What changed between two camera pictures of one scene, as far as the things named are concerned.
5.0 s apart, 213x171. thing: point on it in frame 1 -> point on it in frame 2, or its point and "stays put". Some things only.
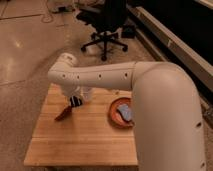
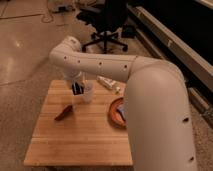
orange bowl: [121, 114] stays put
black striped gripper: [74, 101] -> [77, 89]
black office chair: [111, 16] stays put
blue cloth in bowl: [125, 111] stays put
